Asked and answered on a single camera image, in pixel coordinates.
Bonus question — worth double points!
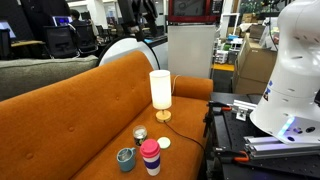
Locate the pink cup lid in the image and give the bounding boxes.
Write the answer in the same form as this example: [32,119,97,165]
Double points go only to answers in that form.
[139,138,162,159]

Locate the orange fabric couch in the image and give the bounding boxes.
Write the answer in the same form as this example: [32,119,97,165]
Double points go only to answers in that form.
[0,49,214,180]

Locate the grey fabric couch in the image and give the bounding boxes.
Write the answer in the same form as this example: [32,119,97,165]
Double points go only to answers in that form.
[0,54,100,103]

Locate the pale green round lid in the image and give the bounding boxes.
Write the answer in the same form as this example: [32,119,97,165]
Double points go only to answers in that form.
[156,136,172,150]

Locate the red microwave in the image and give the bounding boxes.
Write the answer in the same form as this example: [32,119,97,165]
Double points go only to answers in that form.
[167,0,224,24]

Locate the black mesh office chair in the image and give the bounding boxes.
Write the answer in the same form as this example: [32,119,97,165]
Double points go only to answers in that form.
[74,23,100,55]
[43,25,80,60]

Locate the seated person dark hair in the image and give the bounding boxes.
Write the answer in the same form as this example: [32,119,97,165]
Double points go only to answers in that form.
[68,8,88,27]

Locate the white cabinet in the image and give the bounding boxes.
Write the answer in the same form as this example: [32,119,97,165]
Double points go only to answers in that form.
[167,24,217,79]

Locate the lit laptop screen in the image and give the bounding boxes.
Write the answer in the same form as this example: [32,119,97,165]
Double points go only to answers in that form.
[52,15,74,28]

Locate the white shade wooden table lamp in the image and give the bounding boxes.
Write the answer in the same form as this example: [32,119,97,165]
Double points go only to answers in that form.
[148,69,173,124]

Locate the white plastic storage container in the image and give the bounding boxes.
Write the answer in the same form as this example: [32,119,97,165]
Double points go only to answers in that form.
[214,49,230,65]

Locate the wooden desk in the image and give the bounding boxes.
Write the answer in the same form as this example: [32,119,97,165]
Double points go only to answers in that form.
[9,39,46,48]

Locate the small cardboard box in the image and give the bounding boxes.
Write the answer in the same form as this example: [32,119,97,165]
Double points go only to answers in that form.
[241,13,268,40]

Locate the large cardboard box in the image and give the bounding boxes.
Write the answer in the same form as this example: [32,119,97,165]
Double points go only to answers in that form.
[232,33,278,95]

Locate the small silver cup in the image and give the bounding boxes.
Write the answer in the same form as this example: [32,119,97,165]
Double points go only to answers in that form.
[132,124,148,147]

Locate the computer monitor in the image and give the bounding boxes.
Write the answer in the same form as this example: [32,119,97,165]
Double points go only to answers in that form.
[0,19,17,40]

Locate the black perforated robot table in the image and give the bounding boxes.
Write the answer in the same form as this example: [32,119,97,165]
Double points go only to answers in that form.
[203,92,320,180]

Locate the blue ceramic mug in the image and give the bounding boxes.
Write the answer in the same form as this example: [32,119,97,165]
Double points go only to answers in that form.
[116,147,137,173]

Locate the white cup purple band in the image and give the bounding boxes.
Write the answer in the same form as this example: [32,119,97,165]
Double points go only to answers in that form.
[142,153,162,177]

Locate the aluminium extrusion rails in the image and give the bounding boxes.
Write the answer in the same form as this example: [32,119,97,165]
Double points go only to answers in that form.
[243,134,320,160]

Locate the black clamp orange handle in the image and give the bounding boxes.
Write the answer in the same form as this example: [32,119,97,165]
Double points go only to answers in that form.
[207,100,233,113]
[214,147,251,164]

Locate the black lamp power cable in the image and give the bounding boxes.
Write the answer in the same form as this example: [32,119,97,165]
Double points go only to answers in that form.
[163,120,206,152]

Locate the aluminium corner bracket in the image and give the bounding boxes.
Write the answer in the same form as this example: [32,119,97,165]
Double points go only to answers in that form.
[231,99,258,122]

